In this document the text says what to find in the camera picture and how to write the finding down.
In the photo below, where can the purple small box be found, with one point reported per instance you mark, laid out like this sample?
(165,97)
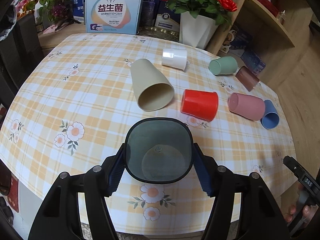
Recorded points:
(253,62)

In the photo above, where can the clear perfume bottle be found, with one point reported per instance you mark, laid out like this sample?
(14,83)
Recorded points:
(281,17)

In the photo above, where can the wooden shelf unit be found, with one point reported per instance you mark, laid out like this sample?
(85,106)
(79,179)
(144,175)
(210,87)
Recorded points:
(280,46)

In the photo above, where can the white plastic cup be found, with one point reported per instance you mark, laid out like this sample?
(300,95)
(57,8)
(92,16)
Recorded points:
(175,58)

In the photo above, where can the red plastic cup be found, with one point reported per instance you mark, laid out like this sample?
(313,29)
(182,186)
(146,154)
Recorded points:
(200,104)

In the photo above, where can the beige plastic cup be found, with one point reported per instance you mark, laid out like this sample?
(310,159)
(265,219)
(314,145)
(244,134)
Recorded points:
(151,88)

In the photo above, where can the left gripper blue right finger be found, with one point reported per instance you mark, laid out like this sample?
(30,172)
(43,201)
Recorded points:
(204,167)

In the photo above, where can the white flower pot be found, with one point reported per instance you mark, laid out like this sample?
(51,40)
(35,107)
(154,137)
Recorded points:
(196,32)

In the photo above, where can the probiotic product box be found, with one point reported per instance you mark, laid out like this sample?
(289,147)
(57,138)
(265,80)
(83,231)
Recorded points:
(112,16)

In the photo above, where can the green plastic cup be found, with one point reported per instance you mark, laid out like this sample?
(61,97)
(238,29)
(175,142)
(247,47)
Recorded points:
(223,66)

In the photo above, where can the dark teal square cup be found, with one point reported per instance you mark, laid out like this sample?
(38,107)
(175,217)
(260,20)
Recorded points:
(158,150)

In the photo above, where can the pink blossom branch arrangement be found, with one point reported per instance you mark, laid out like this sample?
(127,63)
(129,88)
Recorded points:
(54,10)

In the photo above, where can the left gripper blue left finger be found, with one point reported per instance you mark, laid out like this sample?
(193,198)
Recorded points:
(116,169)

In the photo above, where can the brown translucent cup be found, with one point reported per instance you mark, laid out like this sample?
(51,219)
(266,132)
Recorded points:
(247,78)

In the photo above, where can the blue plastic cup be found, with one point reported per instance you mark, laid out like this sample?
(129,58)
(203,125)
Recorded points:
(270,118)

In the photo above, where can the glass tray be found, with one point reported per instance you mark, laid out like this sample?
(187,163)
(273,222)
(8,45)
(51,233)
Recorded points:
(160,33)

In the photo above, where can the black cookie box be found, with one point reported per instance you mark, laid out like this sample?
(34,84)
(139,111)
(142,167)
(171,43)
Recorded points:
(235,39)

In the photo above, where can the pink plastic cup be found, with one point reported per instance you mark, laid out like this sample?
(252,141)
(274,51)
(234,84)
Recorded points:
(248,106)

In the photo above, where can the yellow plaid floral tablecloth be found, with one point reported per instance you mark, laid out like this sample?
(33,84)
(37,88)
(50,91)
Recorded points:
(76,107)

